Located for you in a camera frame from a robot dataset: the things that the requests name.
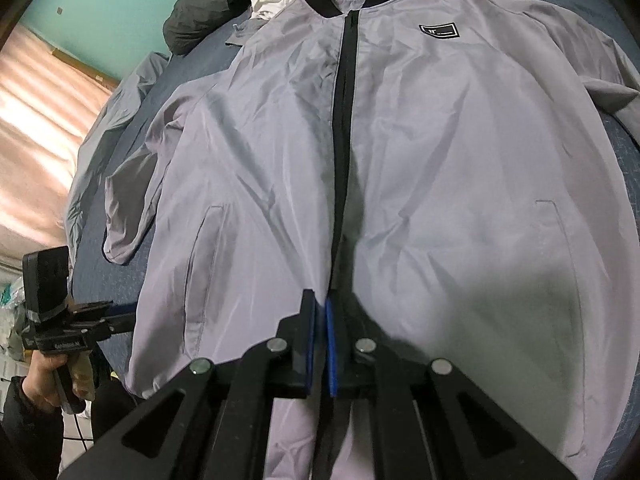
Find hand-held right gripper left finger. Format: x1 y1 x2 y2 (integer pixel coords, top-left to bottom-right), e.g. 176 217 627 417
60 289 318 480

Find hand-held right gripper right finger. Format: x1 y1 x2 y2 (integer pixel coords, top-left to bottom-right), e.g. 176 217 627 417
325 297 576 480

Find light grey zip jacket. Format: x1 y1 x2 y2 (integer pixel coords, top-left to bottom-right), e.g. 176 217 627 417
102 0 640 480

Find person's left forearm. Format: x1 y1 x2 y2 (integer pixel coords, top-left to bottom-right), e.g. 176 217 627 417
0 375 66 480

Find person's left hand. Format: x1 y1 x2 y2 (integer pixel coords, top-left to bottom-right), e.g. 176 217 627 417
22 352 96 410

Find clear plastic bag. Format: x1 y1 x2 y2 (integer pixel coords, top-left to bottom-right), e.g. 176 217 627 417
0 280 31 361

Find pink curtain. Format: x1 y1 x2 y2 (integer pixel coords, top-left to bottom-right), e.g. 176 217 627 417
0 25 121 271

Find light grey crumpled sheet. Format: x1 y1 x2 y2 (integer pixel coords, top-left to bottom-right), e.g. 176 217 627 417
65 51 171 281

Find dark grey rolled duvet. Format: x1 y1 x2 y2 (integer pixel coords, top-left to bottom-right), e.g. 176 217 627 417
165 0 251 56

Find black cable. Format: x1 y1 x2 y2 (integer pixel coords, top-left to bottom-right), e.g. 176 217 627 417
70 407 96 453

